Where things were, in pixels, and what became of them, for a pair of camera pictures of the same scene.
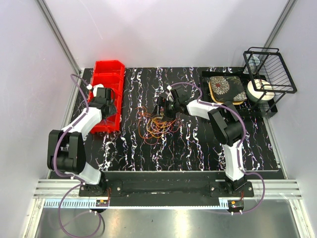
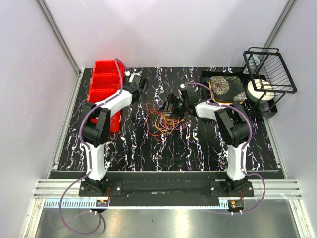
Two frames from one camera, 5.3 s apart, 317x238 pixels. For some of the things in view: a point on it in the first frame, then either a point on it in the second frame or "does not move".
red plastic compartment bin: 110,74 does not move
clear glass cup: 251,63 does not move
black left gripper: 113,111 -> 143,91
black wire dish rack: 269,73 does not move
